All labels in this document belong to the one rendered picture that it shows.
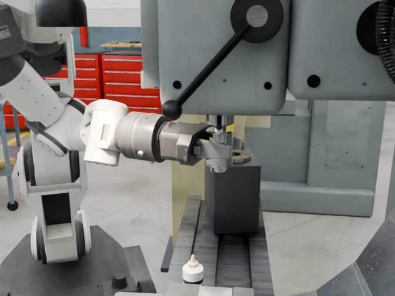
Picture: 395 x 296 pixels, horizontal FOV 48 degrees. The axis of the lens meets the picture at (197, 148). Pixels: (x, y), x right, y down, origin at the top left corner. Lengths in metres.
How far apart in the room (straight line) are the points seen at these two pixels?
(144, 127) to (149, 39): 0.16
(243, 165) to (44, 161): 0.60
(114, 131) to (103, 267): 0.97
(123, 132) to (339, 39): 0.40
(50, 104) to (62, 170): 0.38
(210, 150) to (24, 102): 0.47
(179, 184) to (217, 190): 1.52
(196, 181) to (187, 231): 1.45
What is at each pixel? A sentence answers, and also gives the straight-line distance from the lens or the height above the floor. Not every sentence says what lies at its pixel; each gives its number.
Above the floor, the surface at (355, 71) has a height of 1.38.
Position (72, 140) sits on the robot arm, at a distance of 1.02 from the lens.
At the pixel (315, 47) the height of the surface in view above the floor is 1.41.
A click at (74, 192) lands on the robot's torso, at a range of 1.46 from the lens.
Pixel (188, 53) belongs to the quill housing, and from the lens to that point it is 0.65.
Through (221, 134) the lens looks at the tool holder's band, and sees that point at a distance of 0.75.
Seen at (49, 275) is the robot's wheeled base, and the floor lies 0.57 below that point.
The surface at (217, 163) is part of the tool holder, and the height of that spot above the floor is 1.21.
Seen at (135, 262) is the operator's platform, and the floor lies 0.40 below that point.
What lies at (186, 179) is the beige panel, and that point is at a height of 0.52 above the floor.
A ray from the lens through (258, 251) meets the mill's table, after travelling 1.13.
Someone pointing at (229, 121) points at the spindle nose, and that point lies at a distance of 0.75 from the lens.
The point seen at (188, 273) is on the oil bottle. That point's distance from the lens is 0.88.
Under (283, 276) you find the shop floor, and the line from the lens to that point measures 2.75.
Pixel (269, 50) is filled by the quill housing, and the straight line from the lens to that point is 0.65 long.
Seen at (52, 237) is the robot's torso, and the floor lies 0.75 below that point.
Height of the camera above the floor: 1.46
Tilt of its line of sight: 17 degrees down
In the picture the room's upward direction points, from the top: straight up
